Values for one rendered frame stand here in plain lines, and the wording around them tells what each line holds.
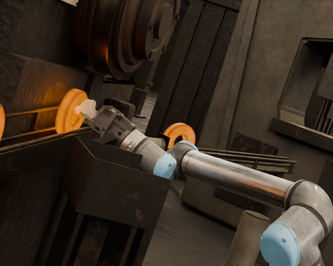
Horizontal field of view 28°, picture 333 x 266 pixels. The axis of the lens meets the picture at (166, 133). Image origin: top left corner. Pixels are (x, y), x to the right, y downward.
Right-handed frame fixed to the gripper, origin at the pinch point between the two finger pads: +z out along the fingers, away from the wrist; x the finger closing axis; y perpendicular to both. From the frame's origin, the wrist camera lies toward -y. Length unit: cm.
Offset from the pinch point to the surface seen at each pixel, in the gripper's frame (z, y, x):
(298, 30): 0, 81, -286
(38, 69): 7.9, 6.8, 20.1
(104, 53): 3.1, 19.2, -3.7
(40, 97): 5.7, -1.0, 13.1
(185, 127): -19, 7, -67
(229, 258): -64, -28, -80
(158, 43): -3.0, 30.5, -24.8
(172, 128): -16, 4, -62
